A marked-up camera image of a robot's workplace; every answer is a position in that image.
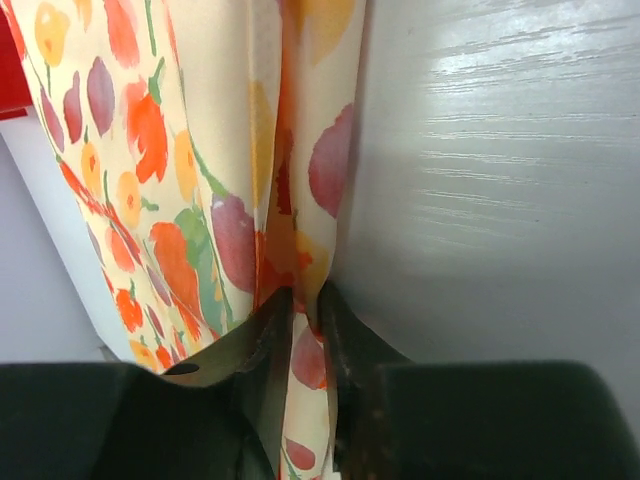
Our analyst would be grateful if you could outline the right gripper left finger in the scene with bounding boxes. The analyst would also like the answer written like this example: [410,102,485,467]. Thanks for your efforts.
[1,287,292,479]

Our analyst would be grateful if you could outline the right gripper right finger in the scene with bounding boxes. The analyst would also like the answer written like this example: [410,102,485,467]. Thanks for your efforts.
[318,283,639,479]

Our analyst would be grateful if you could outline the orange floral print skirt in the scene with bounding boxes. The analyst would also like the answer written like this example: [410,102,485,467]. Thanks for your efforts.
[1,1,365,479]

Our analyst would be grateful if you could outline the red plastic tray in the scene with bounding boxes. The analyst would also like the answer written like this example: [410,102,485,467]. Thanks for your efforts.
[0,13,32,121]

